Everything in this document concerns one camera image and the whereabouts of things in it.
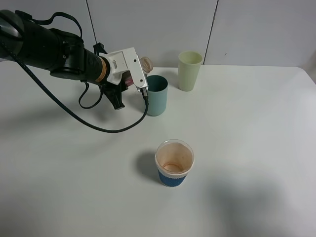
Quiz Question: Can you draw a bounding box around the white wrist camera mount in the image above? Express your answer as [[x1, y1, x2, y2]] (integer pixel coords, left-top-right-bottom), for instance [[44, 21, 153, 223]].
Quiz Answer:
[[98, 47, 148, 91]]

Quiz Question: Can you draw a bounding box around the clear cup with blue sleeve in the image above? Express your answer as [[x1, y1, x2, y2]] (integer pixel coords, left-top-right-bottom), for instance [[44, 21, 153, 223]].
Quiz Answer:
[[155, 139, 195, 187]]

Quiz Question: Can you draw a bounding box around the pale green plastic cup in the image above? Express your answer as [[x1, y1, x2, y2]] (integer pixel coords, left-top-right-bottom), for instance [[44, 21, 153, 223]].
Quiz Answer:
[[178, 51, 203, 92]]

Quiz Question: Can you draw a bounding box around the teal blue plastic cup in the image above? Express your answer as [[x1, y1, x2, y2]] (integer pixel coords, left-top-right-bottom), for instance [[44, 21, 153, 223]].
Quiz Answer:
[[147, 75, 168, 117]]

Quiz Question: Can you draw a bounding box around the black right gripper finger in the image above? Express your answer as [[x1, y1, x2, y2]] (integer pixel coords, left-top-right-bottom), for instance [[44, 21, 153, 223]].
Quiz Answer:
[[106, 88, 125, 110]]

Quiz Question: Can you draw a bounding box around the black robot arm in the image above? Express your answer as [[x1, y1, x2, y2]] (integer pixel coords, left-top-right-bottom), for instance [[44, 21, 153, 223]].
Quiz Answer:
[[0, 10, 127, 110]]

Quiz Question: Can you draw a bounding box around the drink bottle with pink label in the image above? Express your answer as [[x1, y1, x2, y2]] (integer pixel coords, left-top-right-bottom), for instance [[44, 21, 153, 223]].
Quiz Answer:
[[122, 57, 153, 87]]

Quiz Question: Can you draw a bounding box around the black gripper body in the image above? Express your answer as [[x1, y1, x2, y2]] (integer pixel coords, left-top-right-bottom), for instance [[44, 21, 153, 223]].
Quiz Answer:
[[93, 42, 128, 94]]

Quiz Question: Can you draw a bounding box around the black camera cable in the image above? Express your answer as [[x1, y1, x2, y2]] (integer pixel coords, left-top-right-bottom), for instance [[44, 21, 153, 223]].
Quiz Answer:
[[0, 37, 150, 133]]

